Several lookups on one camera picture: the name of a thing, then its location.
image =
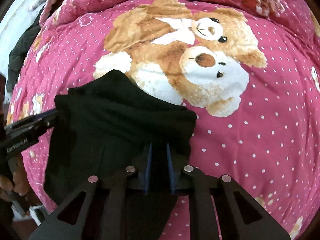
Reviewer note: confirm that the dark clothing beside bed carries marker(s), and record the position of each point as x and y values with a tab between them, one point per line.
19	53

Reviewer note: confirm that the black pants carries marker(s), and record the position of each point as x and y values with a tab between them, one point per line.
108	125

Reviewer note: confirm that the person's left hand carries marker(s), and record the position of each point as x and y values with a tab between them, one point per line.
20	183

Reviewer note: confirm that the pink teddy bear quilt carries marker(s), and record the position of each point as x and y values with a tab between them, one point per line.
248	69

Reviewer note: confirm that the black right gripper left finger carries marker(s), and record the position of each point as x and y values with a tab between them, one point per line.
104	208

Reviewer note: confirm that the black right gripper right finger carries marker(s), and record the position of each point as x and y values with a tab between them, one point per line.
219	208

